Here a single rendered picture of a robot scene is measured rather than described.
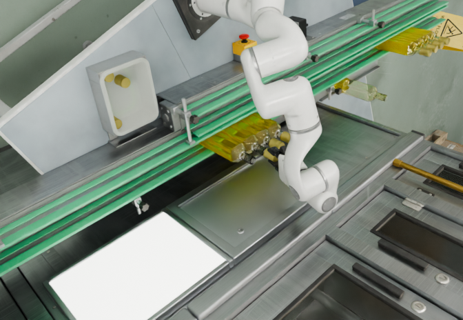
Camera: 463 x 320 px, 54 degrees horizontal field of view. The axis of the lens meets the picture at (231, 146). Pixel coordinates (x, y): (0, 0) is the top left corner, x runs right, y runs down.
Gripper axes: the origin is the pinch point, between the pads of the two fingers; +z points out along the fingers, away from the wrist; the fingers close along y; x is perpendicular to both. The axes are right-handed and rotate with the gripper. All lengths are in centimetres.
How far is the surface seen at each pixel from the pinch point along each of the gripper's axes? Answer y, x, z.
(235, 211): -12.8, 17.6, -3.1
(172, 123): 9.6, 24.5, 25.0
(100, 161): 6, 51, 23
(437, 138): -235, -351, 207
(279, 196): -12.8, 1.9, -4.9
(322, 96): -15, -54, 46
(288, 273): -16.8, 15.5, -30.5
